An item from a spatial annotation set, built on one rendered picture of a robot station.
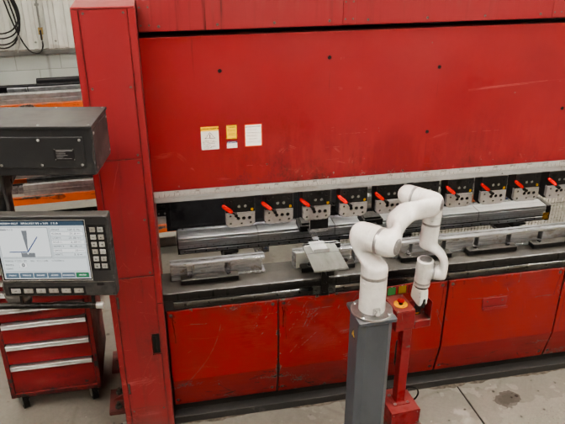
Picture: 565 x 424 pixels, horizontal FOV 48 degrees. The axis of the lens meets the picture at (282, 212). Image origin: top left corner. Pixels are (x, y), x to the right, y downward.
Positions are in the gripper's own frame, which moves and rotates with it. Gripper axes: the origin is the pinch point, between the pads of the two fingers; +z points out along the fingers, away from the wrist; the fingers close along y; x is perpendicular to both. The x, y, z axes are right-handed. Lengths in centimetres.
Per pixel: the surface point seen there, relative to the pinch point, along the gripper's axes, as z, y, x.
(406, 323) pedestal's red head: 2.9, 6.6, -9.3
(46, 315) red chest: 14, -61, -190
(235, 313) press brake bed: 5, -26, -92
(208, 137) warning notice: -88, -46, -100
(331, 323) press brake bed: 18.6, -20.5, -39.6
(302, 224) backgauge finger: -24, -59, -46
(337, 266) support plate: -25, -14, -42
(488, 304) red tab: 18, -12, 54
